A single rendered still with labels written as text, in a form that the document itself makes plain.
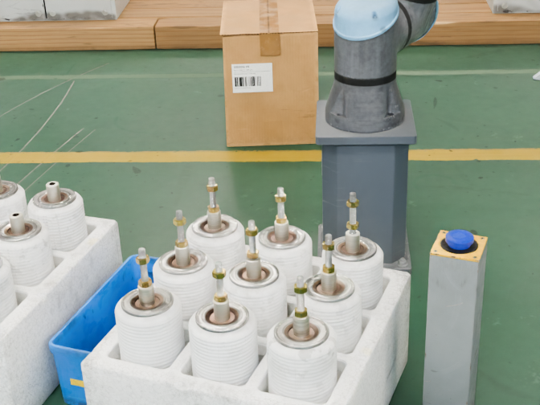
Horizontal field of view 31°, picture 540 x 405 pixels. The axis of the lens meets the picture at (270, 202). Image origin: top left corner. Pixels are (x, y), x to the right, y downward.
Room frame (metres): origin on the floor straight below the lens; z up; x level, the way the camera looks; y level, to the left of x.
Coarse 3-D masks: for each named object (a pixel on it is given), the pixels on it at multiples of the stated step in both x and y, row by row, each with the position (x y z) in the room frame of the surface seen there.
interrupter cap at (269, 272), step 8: (240, 264) 1.26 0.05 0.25; (264, 264) 1.25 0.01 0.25; (272, 264) 1.25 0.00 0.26; (232, 272) 1.23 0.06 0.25; (240, 272) 1.23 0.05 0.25; (264, 272) 1.24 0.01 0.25; (272, 272) 1.23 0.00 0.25; (232, 280) 1.21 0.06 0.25; (240, 280) 1.21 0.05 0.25; (248, 280) 1.21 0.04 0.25; (256, 280) 1.21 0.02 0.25; (264, 280) 1.21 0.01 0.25; (272, 280) 1.21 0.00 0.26
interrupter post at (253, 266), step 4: (248, 260) 1.22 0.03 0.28; (252, 260) 1.22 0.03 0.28; (256, 260) 1.22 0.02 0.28; (248, 264) 1.22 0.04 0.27; (252, 264) 1.22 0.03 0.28; (256, 264) 1.22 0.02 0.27; (260, 264) 1.23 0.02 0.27; (248, 268) 1.22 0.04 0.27; (252, 268) 1.22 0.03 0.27; (256, 268) 1.22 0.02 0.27; (260, 268) 1.23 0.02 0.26; (248, 272) 1.22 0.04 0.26; (252, 272) 1.22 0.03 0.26; (256, 272) 1.22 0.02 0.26; (260, 272) 1.23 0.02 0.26; (248, 276) 1.22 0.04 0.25; (252, 276) 1.22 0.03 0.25; (256, 276) 1.22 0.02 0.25
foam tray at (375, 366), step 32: (384, 288) 1.33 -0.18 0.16; (384, 320) 1.20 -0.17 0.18; (96, 352) 1.15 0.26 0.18; (384, 352) 1.19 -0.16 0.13; (96, 384) 1.12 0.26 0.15; (128, 384) 1.10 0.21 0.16; (160, 384) 1.08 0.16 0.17; (192, 384) 1.07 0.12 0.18; (224, 384) 1.06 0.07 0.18; (256, 384) 1.06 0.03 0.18; (352, 384) 1.05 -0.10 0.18; (384, 384) 1.19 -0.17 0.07
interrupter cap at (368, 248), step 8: (336, 240) 1.32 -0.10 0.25; (344, 240) 1.32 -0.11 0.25; (360, 240) 1.32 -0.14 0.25; (368, 240) 1.31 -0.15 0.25; (336, 248) 1.29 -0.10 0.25; (344, 248) 1.30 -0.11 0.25; (360, 248) 1.30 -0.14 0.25; (368, 248) 1.29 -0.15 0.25; (376, 248) 1.29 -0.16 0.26; (336, 256) 1.27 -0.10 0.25; (344, 256) 1.27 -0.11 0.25; (352, 256) 1.27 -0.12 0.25; (360, 256) 1.27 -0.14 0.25; (368, 256) 1.26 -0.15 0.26
